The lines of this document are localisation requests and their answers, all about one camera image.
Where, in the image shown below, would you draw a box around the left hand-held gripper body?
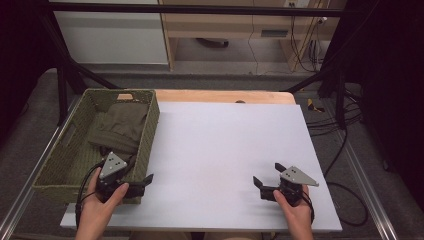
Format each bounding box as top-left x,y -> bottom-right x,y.
95,151 -> 147,204

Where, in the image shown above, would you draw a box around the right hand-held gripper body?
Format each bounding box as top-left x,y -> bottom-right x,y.
259,165 -> 320,207

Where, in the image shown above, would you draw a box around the olive green pants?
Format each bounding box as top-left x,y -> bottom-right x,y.
87,102 -> 149,158

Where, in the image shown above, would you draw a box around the green woven basket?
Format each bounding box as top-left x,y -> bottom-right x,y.
32,88 -> 161,205

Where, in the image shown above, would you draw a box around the person's right hand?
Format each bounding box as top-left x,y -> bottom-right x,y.
273,184 -> 315,231

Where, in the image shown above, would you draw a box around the person's left hand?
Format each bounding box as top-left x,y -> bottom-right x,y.
77,166 -> 130,231

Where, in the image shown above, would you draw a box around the white table board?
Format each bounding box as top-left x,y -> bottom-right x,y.
59,101 -> 343,233

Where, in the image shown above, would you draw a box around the yellow and black tool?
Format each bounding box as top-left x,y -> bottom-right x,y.
306,98 -> 326,113

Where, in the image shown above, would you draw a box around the black metal stand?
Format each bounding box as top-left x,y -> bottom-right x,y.
43,13 -> 121,126
283,66 -> 348,129

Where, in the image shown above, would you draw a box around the white cabinet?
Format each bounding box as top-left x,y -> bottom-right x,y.
53,11 -> 169,66

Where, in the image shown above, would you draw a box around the grey desk label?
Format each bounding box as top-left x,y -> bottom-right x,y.
260,29 -> 289,38

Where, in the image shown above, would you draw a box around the black curtain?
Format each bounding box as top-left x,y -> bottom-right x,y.
328,0 -> 424,201
0,0 -> 64,134

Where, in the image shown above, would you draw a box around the dark chair base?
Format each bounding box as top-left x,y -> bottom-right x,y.
195,37 -> 230,49

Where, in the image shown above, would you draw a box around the light wooden desk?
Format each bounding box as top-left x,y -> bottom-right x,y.
158,0 -> 348,73

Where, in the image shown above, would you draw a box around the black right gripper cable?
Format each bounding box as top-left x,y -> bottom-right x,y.
299,186 -> 316,225

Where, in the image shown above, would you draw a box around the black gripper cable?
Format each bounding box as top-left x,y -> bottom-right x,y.
75,159 -> 106,231
299,186 -> 316,225

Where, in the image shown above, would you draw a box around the long black floor cable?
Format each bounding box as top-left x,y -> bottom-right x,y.
323,128 -> 369,228

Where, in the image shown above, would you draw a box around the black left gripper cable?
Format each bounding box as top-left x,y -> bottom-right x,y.
75,159 -> 106,231

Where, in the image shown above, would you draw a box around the bundle of black floor cables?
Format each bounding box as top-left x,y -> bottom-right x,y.
306,89 -> 364,136

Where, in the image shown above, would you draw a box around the aluminium frame rail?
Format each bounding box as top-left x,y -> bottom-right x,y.
0,96 -> 81,240
339,143 -> 399,240

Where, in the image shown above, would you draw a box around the hanging cables under desk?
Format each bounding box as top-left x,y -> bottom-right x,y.
289,16 -> 329,73

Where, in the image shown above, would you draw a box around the black horizontal frame bar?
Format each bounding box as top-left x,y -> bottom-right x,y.
49,2 -> 348,18

